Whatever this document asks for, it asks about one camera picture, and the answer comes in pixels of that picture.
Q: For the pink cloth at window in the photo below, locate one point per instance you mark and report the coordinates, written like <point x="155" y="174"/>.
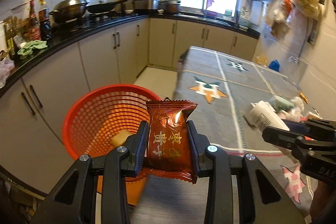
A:
<point x="210" y="3"/>

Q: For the green box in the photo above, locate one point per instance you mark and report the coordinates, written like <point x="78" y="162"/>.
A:
<point x="229" y="13"/>

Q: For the pink plastic bag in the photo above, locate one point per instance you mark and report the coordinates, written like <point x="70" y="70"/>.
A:
<point x="5" y="71"/>

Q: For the red label sauce bottle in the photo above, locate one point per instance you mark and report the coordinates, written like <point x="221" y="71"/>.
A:
<point x="33" y="24"/>

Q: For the red foil snack packet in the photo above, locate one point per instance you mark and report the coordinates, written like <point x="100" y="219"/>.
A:
<point x="168" y="140"/>

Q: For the steel wok with lid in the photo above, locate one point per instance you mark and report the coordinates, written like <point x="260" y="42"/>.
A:
<point x="69" y="7"/>

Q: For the black kitchen countertop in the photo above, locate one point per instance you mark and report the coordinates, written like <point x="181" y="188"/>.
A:
<point x="65" y="37"/>

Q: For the black frying pan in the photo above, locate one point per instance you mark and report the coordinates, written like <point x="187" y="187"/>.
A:
<point x="102" y="6"/>

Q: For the dark soy sauce bottle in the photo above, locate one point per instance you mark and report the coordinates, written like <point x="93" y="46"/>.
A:
<point x="45" y="24"/>

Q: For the group of condiment bottles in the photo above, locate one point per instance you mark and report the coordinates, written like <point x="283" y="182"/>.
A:
<point x="13" y="35"/>

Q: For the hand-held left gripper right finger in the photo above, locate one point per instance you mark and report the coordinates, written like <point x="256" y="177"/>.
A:
<point x="195" y="145"/>

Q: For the brown pot with lid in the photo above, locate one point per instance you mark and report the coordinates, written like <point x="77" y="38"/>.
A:
<point x="170" y="6"/>

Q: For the green dish cloth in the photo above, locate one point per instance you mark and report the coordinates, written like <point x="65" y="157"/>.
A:
<point x="31" y="47"/>

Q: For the grey star print tablecloth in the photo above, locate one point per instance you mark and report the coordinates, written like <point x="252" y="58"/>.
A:
<point x="236" y="77"/>

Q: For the blue plastic bag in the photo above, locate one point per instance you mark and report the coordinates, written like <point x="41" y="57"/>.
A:
<point x="273" y="64"/>

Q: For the orange peel piece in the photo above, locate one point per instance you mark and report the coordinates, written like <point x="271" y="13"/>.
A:
<point x="303" y="98"/>

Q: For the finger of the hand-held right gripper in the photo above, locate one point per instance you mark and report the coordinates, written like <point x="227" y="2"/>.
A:
<point x="309" y="125"/>
<point x="281" y="138"/>

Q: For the yellow plastic bag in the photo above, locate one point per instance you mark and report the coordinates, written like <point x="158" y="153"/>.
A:
<point x="261" y="59"/>

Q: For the pale yellow block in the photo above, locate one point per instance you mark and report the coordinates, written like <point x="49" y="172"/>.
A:
<point x="120" y="138"/>

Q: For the beige base cabinets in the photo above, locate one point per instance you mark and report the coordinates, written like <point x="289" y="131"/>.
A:
<point x="105" y="56"/>

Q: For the steel rice cooker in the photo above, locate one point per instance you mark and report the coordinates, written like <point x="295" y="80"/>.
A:
<point x="145" y="5"/>

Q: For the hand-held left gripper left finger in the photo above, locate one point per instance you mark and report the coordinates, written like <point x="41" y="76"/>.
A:
<point x="139" y="145"/>

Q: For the red plastic mesh basket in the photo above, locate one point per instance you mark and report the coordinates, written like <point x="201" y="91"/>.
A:
<point x="86" y="119"/>

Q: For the gas stove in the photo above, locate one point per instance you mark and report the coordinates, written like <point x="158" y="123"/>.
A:
<point x="86" y="20"/>

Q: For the person's right forearm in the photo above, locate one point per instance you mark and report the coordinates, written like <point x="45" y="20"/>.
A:
<point x="324" y="203"/>

